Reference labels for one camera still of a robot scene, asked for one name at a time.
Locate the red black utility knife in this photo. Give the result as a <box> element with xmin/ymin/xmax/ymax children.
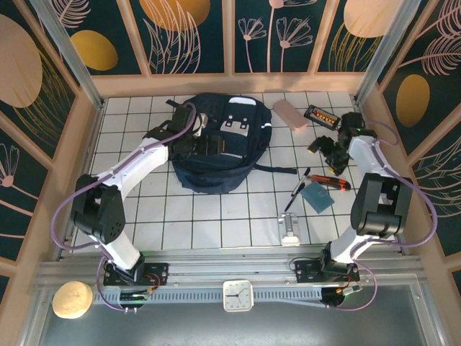
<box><xmin>308</xmin><ymin>174</ymin><xmax>352</xmax><ymax>192</ymax></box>

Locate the navy blue backpack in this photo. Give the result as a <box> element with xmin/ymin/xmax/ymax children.
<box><xmin>143</xmin><ymin>93</ymin><xmax>298</xmax><ymax>195</ymax></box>

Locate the small teal notebook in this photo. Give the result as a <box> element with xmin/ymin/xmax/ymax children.
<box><xmin>300</xmin><ymin>181</ymin><xmax>334</xmax><ymax>215</ymax></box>

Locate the pink pencil case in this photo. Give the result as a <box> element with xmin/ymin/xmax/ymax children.
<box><xmin>272</xmin><ymin>99</ymin><xmax>309</xmax><ymax>135</ymax></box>

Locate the black pen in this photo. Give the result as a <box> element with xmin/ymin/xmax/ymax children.
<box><xmin>283</xmin><ymin>167</ymin><xmax>311</xmax><ymax>213</ymax></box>

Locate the black device orange display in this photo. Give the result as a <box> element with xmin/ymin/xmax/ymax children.
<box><xmin>303</xmin><ymin>105</ymin><xmax>342</xmax><ymax>130</ymax></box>

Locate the right controller circuit board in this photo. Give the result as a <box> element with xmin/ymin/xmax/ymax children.
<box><xmin>334</xmin><ymin>284</ymin><xmax>362</xmax><ymax>296</ymax></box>

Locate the controller circuit board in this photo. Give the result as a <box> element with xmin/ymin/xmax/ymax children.
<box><xmin>334</xmin><ymin>284</ymin><xmax>362</xmax><ymax>296</ymax></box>
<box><xmin>120</xmin><ymin>288</ymin><xmax>154</xmax><ymax>302</ymax></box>

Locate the white square clock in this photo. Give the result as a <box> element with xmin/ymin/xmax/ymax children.
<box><xmin>222</xmin><ymin>280</ymin><xmax>256</xmax><ymax>312</ymax></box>

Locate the left controller circuit board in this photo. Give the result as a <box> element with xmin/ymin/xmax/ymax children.
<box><xmin>120</xmin><ymin>288</ymin><xmax>154</xmax><ymax>302</ymax></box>

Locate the round yellow sponge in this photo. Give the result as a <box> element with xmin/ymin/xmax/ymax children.
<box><xmin>52</xmin><ymin>280</ymin><xmax>94</xmax><ymax>319</ymax></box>

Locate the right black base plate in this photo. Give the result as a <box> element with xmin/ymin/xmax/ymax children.
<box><xmin>295</xmin><ymin>259</ymin><xmax>360</xmax><ymax>284</ymax></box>

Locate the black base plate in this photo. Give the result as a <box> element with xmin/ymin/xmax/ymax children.
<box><xmin>295</xmin><ymin>259</ymin><xmax>360</xmax><ymax>284</ymax></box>
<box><xmin>103</xmin><ymin>262</ymin><xmax>169</xmax><ymax>288</ymax></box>

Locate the aluminium frame post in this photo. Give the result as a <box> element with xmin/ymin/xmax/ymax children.
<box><xmin>30</xmin><ymin>0</ymin><xmax>105</xmax><ymax>109</ymax></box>
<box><xmin>354</xmin><ymin>0</ymin><xmax>422</xmax><ymax>105</ymax></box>

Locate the aluminium mounting rail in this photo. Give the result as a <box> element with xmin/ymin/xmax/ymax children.
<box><xmin>35</xmin><ymin>254</ymin><xmax>424</xmax><ymax>285</ymax></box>

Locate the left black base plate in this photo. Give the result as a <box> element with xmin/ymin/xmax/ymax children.
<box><xmin>103</xmin><ymin>262</ymin><xmax>169</xmax><ymax>288</ymax></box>

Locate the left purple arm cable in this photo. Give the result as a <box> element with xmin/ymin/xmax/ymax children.
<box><xmin>52</xmin><ymin>102</ymin><xmax>198</xmax><ymax>313</ymax></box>

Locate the grey slotted cable duct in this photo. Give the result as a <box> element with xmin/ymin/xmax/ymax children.
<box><xmin>92</xmin><ymin>288</ymin><xmax>325</xmax><ymax>306</ymax></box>

